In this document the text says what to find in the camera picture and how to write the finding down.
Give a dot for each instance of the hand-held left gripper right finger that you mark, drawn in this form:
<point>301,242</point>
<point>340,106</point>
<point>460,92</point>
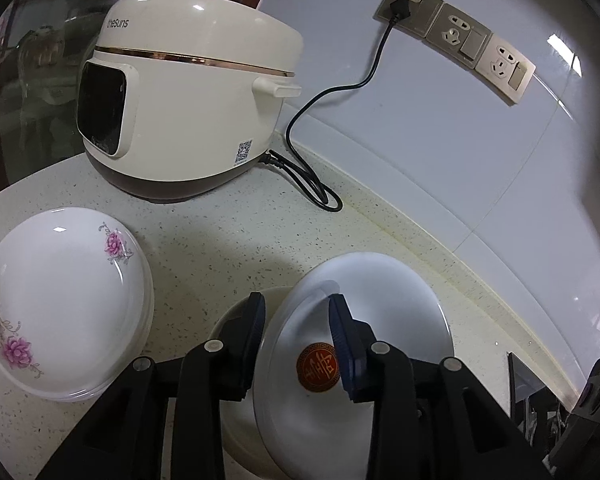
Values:
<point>345,355</point>

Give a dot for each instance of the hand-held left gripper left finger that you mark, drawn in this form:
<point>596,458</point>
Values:
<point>252,350</point>

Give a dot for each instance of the red and white bowl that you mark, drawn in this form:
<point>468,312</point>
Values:
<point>405,310</point>

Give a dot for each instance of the white bowl with dark rim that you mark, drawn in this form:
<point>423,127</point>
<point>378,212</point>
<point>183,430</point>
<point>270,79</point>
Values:
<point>240,435</point>

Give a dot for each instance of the cream electric rice cooker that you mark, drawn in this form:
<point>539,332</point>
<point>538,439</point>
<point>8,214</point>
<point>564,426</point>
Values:
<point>190,85</point>

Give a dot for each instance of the grey wall socket with switch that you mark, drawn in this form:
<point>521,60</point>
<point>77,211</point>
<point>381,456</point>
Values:
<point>452,35</point>
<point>500,65</point>

